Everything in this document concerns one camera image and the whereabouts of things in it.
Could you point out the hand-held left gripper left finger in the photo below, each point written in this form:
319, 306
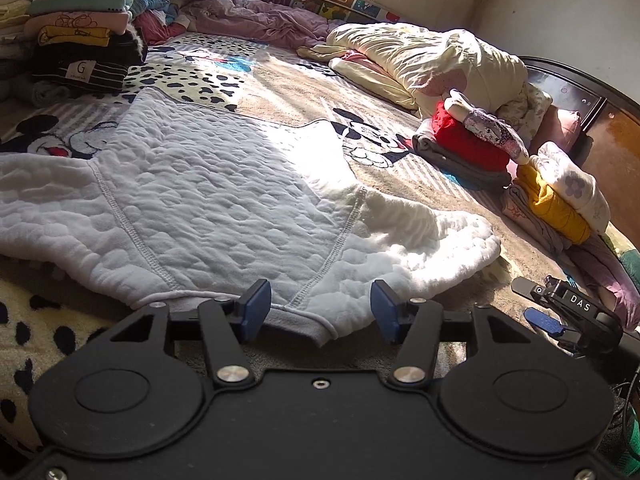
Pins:
256, 310

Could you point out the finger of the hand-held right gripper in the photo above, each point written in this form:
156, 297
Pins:
547, 324
525, 287

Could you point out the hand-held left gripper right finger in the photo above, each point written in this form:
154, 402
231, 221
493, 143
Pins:
384, 315

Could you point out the white quilted sweatshirt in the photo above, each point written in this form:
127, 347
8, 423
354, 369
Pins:
200, 185

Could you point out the cream folded clothes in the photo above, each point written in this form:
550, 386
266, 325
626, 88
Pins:
15, 10

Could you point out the pale pink folded garment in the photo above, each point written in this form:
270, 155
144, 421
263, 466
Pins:
600, 265

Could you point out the mustard yellow folded garment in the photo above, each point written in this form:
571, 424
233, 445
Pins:
555, 205

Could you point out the white floral garment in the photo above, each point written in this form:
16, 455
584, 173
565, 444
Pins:
575, 185

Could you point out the grey folded garment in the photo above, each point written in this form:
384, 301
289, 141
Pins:
450, 165

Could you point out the red folded garment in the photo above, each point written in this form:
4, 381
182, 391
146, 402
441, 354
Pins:
465, 145

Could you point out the patterned white sock garment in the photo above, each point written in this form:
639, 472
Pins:
492, 130

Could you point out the pink pillow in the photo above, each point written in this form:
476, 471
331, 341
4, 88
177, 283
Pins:
560, 127

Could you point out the dark wooden bed board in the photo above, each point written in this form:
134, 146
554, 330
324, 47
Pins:
615, 140

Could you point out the floral pillow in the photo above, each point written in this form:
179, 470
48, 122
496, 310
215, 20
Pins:
525, 110

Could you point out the cartoon printed blanket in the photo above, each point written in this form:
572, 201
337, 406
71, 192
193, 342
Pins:
300, 90

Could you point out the cream duvet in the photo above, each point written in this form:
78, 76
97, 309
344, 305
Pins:
430, 60

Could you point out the lilac crumpled sheet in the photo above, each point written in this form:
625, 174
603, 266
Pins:
270, 22

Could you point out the black striped folded garment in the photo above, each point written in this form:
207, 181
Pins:
85, 67

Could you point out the yellow folded shirt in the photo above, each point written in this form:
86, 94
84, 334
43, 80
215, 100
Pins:
75, 36

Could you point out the teal folded sweater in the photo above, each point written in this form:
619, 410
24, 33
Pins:
80, 0

